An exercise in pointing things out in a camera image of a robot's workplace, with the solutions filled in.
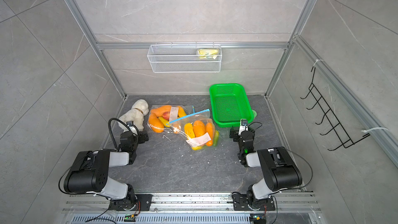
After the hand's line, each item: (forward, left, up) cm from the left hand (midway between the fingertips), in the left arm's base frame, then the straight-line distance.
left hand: (138, 128), depth 94 cm
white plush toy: (+14, +1, +2) cm, 14 cm away
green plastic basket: (+23, -62, -7) cm, 66 cm away
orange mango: (+3, -10, -1) cm, 11 cm away
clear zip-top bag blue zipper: (+11, -24, +1) cm, 26 cm away
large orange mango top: (-5, -38, +5) cm, 39 cm away
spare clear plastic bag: (-14, -38, +5) cm, 40 cm away
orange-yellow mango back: (-5, -44, +4) cm, 44 cm away
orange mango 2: (+13, -11, 0) cm, 17 cm away
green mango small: (-8, -48, -1) cm, 49 cm away
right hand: (-2, -64, +1) cm, 64 cm away
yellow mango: (-6, -32, +6) cm, 33 cm away
